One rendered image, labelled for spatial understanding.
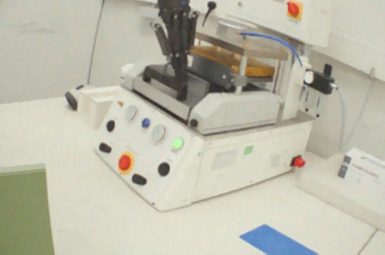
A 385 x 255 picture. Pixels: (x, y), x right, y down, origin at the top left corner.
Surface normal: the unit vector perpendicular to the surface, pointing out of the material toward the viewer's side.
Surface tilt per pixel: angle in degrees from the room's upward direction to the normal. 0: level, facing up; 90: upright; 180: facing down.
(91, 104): 88
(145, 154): 65
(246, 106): 90
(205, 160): 90
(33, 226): 90
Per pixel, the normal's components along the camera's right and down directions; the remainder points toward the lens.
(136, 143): -0.61, -0.33
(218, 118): 0.62, 0.36
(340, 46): -0.72, 0.09
